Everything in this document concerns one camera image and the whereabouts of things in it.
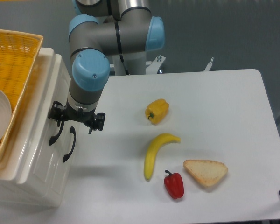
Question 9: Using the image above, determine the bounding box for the yellow bell pepper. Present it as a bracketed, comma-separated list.
[145, 98, 169, 125]

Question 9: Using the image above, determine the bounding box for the yellow woven basket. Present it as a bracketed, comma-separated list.
[0, 29, 43, 160]

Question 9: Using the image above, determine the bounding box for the white drawer cabinet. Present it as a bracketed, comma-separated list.
[0, 47, 81, 208]

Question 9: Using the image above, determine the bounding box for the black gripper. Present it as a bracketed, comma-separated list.
[48, 101, 105, 134]

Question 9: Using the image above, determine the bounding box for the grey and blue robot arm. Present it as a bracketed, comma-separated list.
[48, 0, 165, 131]

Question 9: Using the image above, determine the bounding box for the white metal table bracket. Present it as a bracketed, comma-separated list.
[203, 57, 214, 72]

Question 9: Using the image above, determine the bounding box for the red bell pepper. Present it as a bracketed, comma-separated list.
[164, 170, 184, 199]

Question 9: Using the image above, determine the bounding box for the black cable on pedestal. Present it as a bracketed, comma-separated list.
[119, 54, 130, 76]

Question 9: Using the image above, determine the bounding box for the yellow banana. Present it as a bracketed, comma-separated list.
[143, 133, 181, 181]

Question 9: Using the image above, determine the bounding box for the slice of bread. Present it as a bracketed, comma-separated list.
[183, 160, 228, 188]

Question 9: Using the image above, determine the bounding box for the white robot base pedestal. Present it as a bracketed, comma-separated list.
[108, 52, 166, 76]

